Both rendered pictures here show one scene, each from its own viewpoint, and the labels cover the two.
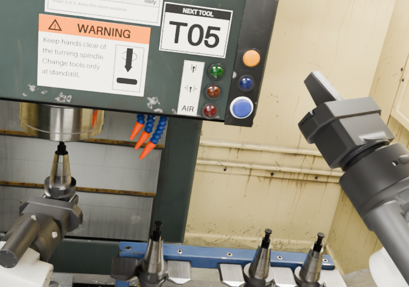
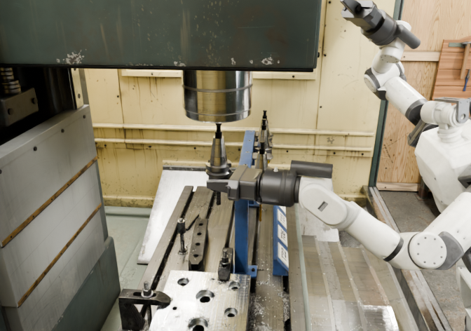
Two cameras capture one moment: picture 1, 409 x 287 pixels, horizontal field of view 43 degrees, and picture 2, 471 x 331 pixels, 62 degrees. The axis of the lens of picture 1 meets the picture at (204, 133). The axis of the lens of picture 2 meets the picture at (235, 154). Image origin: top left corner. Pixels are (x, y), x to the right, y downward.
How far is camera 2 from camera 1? 1.31 m
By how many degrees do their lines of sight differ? 69
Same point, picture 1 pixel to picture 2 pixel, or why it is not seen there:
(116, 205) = (86, 237)
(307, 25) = not seen: hidden behind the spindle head
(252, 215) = not seen: hidden behind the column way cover
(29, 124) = (243, 109)
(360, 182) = (388, 24)
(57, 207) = (245, 170)
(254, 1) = not seen: outside the picture
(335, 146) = (377, 17)
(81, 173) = (65, 228)
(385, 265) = (397, 50)
